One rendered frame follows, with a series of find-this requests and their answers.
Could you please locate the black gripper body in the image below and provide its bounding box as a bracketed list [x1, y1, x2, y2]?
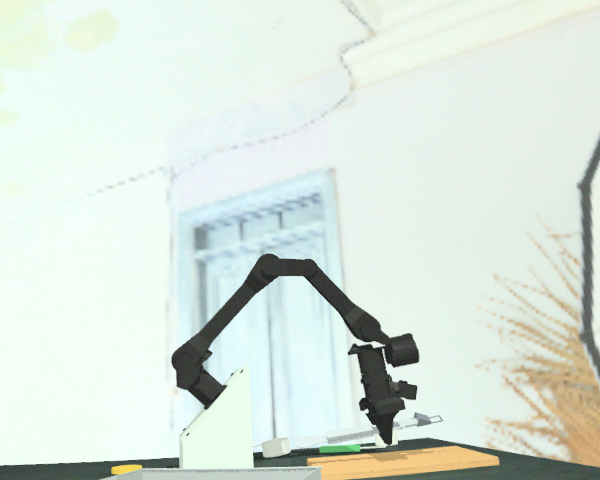
[359, 370, 406, 415]

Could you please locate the white short cylinder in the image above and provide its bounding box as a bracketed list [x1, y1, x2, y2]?
[375, 430, 398, 446]

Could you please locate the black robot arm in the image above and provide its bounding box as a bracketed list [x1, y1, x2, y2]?
[171, 253, 420, 410]

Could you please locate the yellow flat disc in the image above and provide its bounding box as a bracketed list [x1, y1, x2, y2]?
[111, 465, 142, 474]

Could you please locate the tan wooden board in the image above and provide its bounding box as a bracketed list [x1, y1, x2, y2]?
[307, 446, 500, 480]

